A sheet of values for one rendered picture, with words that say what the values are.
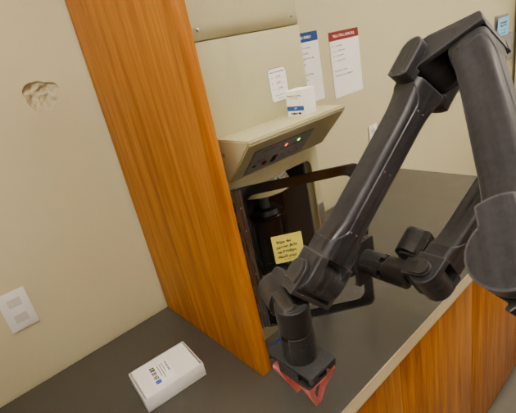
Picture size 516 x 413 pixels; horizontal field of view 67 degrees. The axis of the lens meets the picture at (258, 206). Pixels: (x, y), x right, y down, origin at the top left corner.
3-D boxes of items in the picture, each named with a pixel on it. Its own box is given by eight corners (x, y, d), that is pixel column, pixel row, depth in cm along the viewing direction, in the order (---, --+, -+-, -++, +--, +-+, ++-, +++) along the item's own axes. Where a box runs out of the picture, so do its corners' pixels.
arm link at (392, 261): (403, 282, 76) (412, 295, 79) (418, 252, 78) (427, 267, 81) (373, 271, 81) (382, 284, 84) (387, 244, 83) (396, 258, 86)
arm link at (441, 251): (534, 105, 78) (552, 142, 83) (505, 108, 83) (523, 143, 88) (423, 280, 69) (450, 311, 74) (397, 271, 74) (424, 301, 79)
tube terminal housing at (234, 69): (210, 310, 126) (138, 58, 98) (282, 263, 144) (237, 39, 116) (262, 342, 107) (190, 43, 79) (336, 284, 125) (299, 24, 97)
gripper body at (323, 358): (293, 338, 73) (287, 306, 70) (337, 364, 65) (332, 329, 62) (269, 359, 69) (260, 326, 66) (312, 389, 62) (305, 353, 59)
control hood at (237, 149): (224, 182, 90) (213, 140, 86) (315, 142, 108) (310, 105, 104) (255, 188, 81) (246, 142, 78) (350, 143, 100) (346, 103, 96)
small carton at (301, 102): (288, 116, 95) (284, 91, 93) (300, 111, 98) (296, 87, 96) (305, 115, 92) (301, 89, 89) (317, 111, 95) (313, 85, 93)
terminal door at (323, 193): (264, 326, 106) (232, 188, 91) (374, 301, 106) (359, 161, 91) (264, 328, 105) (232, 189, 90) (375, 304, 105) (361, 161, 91)
